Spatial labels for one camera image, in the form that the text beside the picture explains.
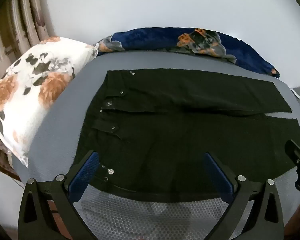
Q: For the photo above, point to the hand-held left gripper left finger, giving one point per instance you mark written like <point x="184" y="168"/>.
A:
<point x="85" y="172"/>

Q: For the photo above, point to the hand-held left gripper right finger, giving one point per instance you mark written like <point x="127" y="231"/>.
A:
<point x="220" y="177"/>

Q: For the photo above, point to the white floral pillow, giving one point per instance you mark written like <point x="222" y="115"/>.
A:
<point x="22" y="100"/>

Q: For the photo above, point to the black pants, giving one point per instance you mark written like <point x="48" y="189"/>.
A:
<point x="177" y="130"/>

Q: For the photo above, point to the beige patterned curtain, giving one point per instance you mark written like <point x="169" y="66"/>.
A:
<point x="20" y="17"/>

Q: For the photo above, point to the navy floral blanket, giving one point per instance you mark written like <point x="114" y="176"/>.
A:
<point x="152" y="40"/>

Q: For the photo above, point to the grey mesh bed sheet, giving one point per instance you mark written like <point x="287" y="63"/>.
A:
<point x="72" y="85"/>

